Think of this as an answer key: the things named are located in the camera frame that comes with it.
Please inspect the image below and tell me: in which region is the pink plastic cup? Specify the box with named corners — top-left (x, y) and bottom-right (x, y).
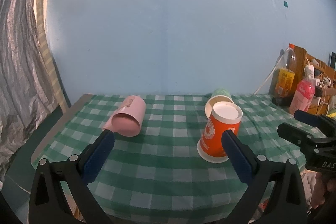
top-left (102, 95), bottom-right (146, 138)

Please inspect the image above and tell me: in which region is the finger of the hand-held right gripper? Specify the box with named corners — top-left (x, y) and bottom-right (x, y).
top-left (294, 109), bottom-right (336, 133)
top-left (277, 122), bottom-right (336, 152)

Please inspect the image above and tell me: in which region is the person's right hand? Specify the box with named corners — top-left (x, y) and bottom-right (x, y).
top-left (310, 172), bottom-right (332, 210)

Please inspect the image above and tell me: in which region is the white power strip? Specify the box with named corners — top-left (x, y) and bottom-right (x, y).
top-left (304, 58), bottom-right (332, 88)

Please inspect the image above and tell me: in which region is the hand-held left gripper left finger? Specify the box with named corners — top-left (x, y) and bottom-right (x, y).
top-left (28, 130), bottom-right (116, 224)

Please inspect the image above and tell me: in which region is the white cable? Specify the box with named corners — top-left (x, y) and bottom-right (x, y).
top-left (253, 49), bottom-right (285, 95)

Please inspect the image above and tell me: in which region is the striped fabric strip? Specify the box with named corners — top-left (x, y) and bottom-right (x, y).
top-left (34, 0), bottom-right (67, 112)

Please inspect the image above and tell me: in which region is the green checkered tablecloth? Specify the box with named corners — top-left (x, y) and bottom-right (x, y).
top-left (31, 93), bottom-right (329, 223)

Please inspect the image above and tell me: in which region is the green paper cup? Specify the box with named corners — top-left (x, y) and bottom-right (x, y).
top-left (205, 87), bottom-right (235, 119)

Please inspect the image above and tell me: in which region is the wooden rack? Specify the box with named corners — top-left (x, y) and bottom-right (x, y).
top-left (291, 46), bottom-right (336, 115)

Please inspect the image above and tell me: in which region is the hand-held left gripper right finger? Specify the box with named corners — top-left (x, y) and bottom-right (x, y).
top-left (222, 130), bottom-right (308, 224)

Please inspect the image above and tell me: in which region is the orange drink bottle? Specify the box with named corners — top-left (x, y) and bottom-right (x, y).
top-left (272, 43), bottom-right (299, 99)

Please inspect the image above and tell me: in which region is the orange paper cup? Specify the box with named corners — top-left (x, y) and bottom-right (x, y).
top-left (197, 101), bottom-right (243, 164)

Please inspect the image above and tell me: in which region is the pink drink bottle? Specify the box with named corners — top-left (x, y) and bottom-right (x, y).
top-left (289, 65), bottom-right (315, 116)

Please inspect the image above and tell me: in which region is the silver curtain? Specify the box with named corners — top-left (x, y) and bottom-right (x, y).
top-left (0, 0), bottom-right (71, 184)

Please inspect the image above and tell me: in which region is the small black object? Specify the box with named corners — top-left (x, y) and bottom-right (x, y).
top-left (271, 96), bottom-right (292, 107)

